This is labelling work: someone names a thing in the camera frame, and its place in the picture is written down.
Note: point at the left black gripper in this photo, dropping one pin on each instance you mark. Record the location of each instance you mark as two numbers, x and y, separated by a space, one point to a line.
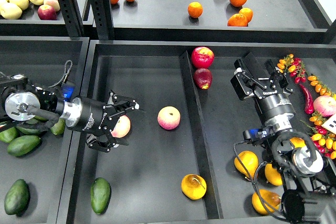
97 118

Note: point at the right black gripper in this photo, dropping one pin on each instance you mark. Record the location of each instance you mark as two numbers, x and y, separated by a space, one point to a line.
273 109

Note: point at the dark green avocado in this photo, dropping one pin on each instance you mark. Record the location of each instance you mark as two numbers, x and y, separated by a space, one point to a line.
100 192
17 198

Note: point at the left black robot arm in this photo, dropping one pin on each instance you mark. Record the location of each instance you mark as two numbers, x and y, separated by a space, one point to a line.
22 100

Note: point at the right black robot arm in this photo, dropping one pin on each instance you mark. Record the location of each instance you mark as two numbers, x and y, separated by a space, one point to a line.
308 177

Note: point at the light green avocado beside top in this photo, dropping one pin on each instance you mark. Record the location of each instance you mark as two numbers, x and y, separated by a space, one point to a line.
59 127

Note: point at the yellow pear with brown top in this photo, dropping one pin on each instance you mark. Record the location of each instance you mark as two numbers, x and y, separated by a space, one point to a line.
297 142

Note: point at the yellow pear with stem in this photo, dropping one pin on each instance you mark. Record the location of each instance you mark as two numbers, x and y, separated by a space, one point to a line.
248 165

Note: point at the green avocado upper pile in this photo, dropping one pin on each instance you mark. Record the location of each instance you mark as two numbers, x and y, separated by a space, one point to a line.
32 127

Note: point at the green avocado pile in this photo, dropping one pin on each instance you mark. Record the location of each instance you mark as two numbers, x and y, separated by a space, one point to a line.
32 127
23 145

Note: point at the green avocado lower pile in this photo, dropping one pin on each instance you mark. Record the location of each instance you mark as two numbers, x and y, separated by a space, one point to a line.
23 145

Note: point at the light green avocado far left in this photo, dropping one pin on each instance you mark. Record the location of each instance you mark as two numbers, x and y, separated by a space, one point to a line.
8 135

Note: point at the pink apple left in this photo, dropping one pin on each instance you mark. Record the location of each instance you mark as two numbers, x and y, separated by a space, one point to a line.
122 127

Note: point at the pink apple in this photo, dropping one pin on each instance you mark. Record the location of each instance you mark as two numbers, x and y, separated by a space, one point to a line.
169 118
122 127

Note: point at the cherry tomato bunch upper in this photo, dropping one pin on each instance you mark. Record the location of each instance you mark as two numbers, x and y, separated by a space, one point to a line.
294 66

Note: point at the red chili pepper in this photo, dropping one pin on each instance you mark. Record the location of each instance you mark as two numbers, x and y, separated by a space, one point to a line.
309 109

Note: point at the pink apple centre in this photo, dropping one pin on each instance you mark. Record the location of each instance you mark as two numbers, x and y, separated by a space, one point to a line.
169 118

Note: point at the orange cherry tomato bunch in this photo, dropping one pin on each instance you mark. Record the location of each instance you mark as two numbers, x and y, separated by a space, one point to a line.
320 87

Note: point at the dark red apple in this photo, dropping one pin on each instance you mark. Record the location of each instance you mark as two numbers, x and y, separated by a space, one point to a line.
203 78

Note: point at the bright red apple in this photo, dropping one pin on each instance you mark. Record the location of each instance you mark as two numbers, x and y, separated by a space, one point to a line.
202 57

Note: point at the pink apple right tray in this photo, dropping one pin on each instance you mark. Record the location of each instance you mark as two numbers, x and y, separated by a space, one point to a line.
325 105

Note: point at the orange on shelf front right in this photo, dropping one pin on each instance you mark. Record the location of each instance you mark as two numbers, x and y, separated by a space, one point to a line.
238 20

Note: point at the black divided middle tray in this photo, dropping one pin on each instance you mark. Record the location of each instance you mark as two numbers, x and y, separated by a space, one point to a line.
145 176

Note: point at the white label card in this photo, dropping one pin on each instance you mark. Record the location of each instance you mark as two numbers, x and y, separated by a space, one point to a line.
330 124

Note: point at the cherry tomato bunch lower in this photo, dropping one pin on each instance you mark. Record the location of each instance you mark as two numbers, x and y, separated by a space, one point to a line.
323 139

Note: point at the black left tray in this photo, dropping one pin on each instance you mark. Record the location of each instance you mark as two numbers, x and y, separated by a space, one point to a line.
48 169

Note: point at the orange on shelf centre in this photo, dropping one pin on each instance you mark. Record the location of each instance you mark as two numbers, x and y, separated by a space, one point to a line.
195 9

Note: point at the black upper shelf tray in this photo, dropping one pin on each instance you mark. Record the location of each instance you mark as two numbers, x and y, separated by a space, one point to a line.
286 21

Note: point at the red apple on left shelf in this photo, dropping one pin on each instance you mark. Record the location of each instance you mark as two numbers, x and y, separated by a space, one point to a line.
46 12

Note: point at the pink peach on shelf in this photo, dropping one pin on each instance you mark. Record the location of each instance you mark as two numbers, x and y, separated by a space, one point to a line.
53 3

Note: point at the black shelf upright post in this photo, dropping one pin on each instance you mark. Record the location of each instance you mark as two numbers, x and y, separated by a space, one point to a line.
72 18

